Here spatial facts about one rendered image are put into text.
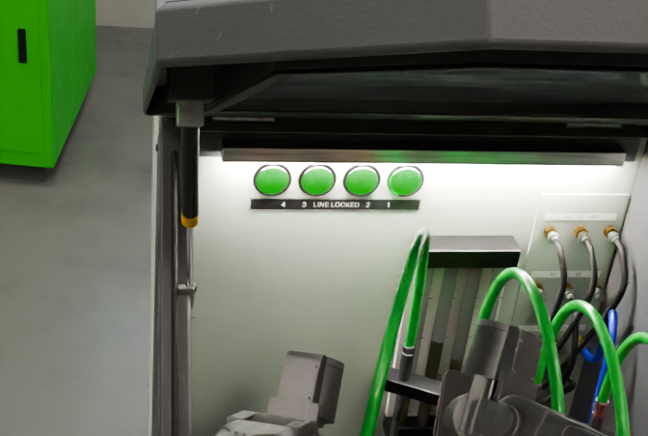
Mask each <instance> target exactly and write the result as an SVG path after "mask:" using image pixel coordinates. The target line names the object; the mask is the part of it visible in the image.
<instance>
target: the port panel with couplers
mask: <svg viewBox="0 0 648 436"><path fill-rule="evenodd" d="M629 197H630V194H582V193H541V196H540V201H539V205H538V208H537V212H536V217H535V221H534V225H533V229H532V234H531V238H530V241H529V245H528V250H527V254H526V261H525V266H524V271H526V273H527V274H528V275H529V276H530V277H531V278H532V280H533V281H534V282H535V283H536V285H537V287H538V289H539V291H540V293H541V295H542V298H543V300H544V303H545V305H546V308H547V311H548V314H550V312H551V310H552V307H553V305H554V301H555V298H556V296H557V293H558V290H559V285H560V266H559V261H558V256H557V251H556V248H555V246H554V241H555V240H559V242H560V243H561V245H562V248H563V252H564V257H565V261H566V267H567V285H566V290H565V293H564V296H563V299H562V302H561V305H560V307H559V309H558V312H559V310H560V309H561V308H562V307H563V306H564V305H566V304H567V303H569V298H570V297H574V298H575V299H576V300H582V301H584V299H585V297H586V294H587V292H588V290H589V287H590V282H591V268H590V262H589V256H588V251H587V248H586V246H585V245H584V243H583V242H584V241H585V240H589V241H590V242H591V243H592V245H593V247H594V252H595V258H596V262H597V270H598V280H597V286H596V290H595V293H594V296H593V298H592V300H591V302H590V305H592V306H593V307H594V308H595V309H596V310H597V309H598V306H599V302H603V301H604V300H605V294H604V292H603V288H604V285H605V281H606V278H607V274H608V269H609V266H610V262H611V259H612V255H613V252H614V248H615V246H616V245H615V244H614V241H615V240H620V241H621V236H620V234H619V231H620V228H621V224H622V221H623V217H624V214H625V210H626V207H627V203H628V200H629ZM572 320H573V314H571V315H570V316H569V317H568V318H567V319H566V321H565V322H564V324H563V325H562V327H561V329H560V331H559V333H558V335H557V337H556V339H555V343H558V342H559V340H560V339H561V337H562V336H563V334H564V333H565V331H566V330H567V328H568V326H569V325H570V323H571V322H572ZM510 325H513V326H517V327H519V328H521V329H523V330H525V331H528V332H530V333H531V334H533V335H535V336H537V337H539V335H540V329H539V325H538V321H537V318H536V315H535V312H534V309H533V307H532V304H531V301H530V299H529V297H528V295H527V292H526V290H525V288H524V287H523V286H522V284H521V283H520V286H519V290H518V294H517V299H516V303H515V307H514V311H513V315H512V319H511V323H510ZM592 326H593V325H592V324H591V322H590V320H589V319H588V318H587V316H586V315H585V314H584V315H583V317H582V318H581V320H580V322H579V343H580V342H581V340H582V339H583V338H584V337H585V336H586V335H587V333H588V332H589V331H590V330H591V329H592ZM572 335H573V333H572V334H571V336H570V337H569V339H568V340H567V341H566V342H565V344H564V345H563V346H562V348H561V349H560V351H559V352H558V359H559V364H560V365H561V364H562V363H563V362H564V361H565V359H566V358H567V357H568V356H569V355H570V354H571V348H572ZM579 343H578V344H579Z"/></svg>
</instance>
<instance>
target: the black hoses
mask: <svg viewBox="0 0 648 436"><path fill-rule="evenodd" d="M583 243H584V245H585V246H586V248H587V251H588V256H589V262H590V268H591V282H590V287H589V290H588V292H587V294H586V297H585V299H584V301H585V302H587V303H589V304H590V302H591V300H592V298H593V296H594V293H595V290H596V286H597V280H598V270H597V262H596V258H595V252H594V247H593V245H592V243H591V242H590V241H589V240H585V241H584V242H583ZM614 244H615V245H616V247H617V249H618V253H619V258H620V264H621V284H620V287H619V290H618V292H617V294H616V296H615V298H614V299H613V301H612V302H611V304H610V306H609V307H608V308H607V310H606V311H605V313H604V314H603V315H602V319H603V320H604V322H606V321H607V319H608V311H610V310H615V309H616V307H617V306H618V304H619V303H620V301H621V299H622V297H623V296H624V294H625V291H626V287H627V283H628V265H627V260H626V254H625V248H624V245H623V244H622V242H621V241H620V240H615V241H614ZM553 245H554V246H555V248H556V251H557V256H558V261H559V266H560V285H559V290H558V293H557V296H556V298H555V301H554V304H553V307H552V310H551V312H550V314H549V317H550V321H551V323H552V321H553V319H554V317H555V316H556V314H557V312H558V309H559V307H560V305H561V302H562V299H563V296H564V293H565V290H566V285H567V267H566V261H565V257H564V252H563V248H562V245H561V243H560V242H559V240H555V241H554V242H553ZM583 315H584V313H582V312H574V313H573V320H572V322H571V323H570V325H569V326H568V328H567V330H566V331H565V333H564V334H563V336H562V337H561V339H560V340H559V342H558V343H557V344H556V348H557V353H558V352H559V351H560V349H561V348H562V346H563V345H564V344H565V342H566V341H567V340H568V339H569V337H570V336H571V334H572V333H573V335H572V348H571V354H570V355H569V356H568V357H567V358H566V359H565V361H564V362H563V363H562V364H561V365H560V370H561V373H562V374H563V376H562V385H564V384H565V383H566V381H567V380H568V381H569V383H570V386H568V387H566V388H564V389H563V393H564V394H565V395H566V394H568V393H570V392H572V391H573V390H574V389H575V388H576V381H575V379H574V378H573V376H572V375H571V373H572V371H573V369H574V367H575V364H576V360H577V356H578V354H579V353H580V352H581V351H582V350H583V348H584V347H585V346H586V345H587V344H588V343H589V341H590V340H591V339H592V338H593V337H594V335H595V334H596V331H595V329H594V327H592V329H591V330H590V331H589V332H588V333H587V335H586V336H585V337H584V338H583V339H582V340H581V342H580V343H579V322H580V320H581V318H582V317H583ZM578 343H579V344H578ZM549 386H550V381H549V378H548V379H547V380H546V381H545V382H544V383H543V385H542V390H541V391H543V390H545V389H546V388H547V387H549ZM550 401H552V399H551V395H548V396H546V397H545V398H543V399H541V400H540V401H538V403H539V404H542V405H545V404H547V403H549V402H550Z"/></svg>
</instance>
